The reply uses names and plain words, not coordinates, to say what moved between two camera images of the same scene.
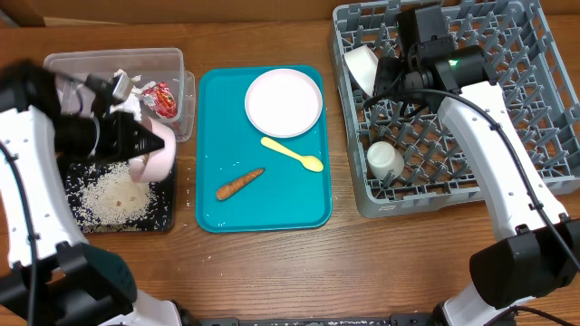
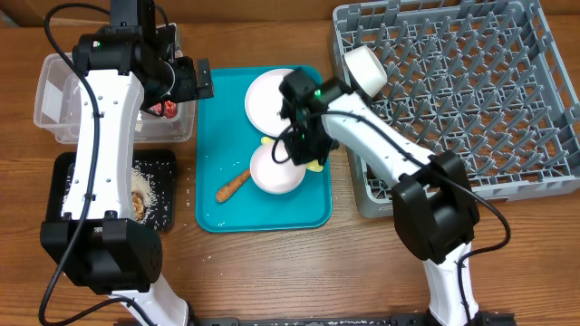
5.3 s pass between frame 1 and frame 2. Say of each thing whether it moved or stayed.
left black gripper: moved
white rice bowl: stayed
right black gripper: moved
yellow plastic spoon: stayed
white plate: stayed
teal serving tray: stayed
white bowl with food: moved
